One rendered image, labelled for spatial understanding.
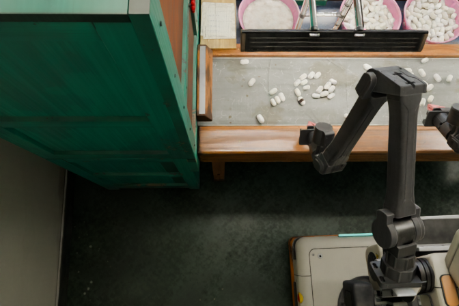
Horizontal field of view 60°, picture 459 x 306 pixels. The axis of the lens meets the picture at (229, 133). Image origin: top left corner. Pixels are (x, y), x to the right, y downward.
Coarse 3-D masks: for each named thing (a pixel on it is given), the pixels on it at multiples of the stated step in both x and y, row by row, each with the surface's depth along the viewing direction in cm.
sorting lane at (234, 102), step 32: (224, 64) 166; (256, 64) 167; (288, 64) 167; (320, 64) 167; (352, 64) 167; (384, 64) 168; (416, 64) 168; (448, 64) 168; (224, 96) 162; (256, 96) 163; (288, 96) 163; (320, 96) 163; (352, 96) 163; (448, 96) 164
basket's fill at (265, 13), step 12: (264, 0) 176; (276, 0) 177; (252, 12) 174; (264, 12) 174; (276, 12) 174; (288, 12) 175; (252, 24) 172; (264, 24) 173; (276, 24) 172; (288, 24) 173
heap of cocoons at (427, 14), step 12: (420, 0) 176; (432, 0) 177; (444, 0) 176; (408, 12) 174; (420, 12) 175; (432, 12) 174; (444, 12) 174; (420, 24) 173; (432, 24) 173; (444, 24) 174; (456, 24) 173; (432, 36) 173; (444, 36) 172
